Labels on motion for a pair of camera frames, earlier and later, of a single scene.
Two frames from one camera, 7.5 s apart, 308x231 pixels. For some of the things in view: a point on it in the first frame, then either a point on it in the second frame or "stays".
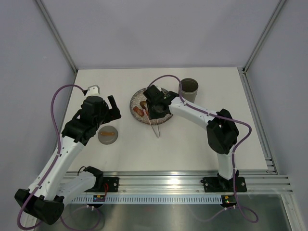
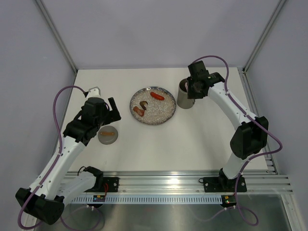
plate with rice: x=139 y=109 stays
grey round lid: x=108 y=134 stays
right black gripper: x=152 y=115 to x=190 y=94
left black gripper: x=111 y=114 stays
